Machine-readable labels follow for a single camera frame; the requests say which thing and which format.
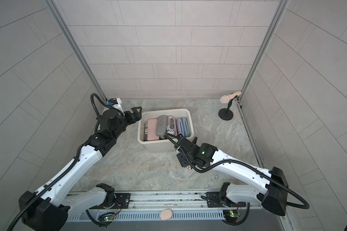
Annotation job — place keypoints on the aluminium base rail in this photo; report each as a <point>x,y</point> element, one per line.
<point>162,199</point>

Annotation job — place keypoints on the circuit board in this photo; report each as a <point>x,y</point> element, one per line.
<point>231,216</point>
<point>107,217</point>

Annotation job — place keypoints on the right circuit board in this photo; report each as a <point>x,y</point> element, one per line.
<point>231,216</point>

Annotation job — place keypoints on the pink oval pad on rail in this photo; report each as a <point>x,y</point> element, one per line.
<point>166,214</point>

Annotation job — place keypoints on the pink microphone on black stand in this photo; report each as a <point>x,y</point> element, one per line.
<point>225,113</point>

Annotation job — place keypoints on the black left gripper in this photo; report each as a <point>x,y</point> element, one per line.
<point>136,116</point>

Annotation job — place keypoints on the left circuit board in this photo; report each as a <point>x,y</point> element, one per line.
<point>107,217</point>

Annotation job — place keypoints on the grey oval case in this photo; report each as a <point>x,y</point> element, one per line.
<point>161,128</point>

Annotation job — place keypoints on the pink case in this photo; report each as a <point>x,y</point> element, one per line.
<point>151,130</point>

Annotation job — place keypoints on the cream plastic storage box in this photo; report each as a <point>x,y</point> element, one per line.
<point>162,145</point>

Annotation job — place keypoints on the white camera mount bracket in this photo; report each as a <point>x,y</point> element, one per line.
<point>116,104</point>

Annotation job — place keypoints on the light blue case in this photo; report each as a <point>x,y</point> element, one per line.
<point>186,128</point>

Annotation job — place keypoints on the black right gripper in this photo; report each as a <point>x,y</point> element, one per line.
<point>180,160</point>

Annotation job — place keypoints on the flag print case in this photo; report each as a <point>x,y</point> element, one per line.
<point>171,125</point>
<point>146,134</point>

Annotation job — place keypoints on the purple case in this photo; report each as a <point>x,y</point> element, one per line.
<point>180,127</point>

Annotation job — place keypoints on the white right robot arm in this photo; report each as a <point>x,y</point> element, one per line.
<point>268,188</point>

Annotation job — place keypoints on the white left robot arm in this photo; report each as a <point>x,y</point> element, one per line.
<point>49,207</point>

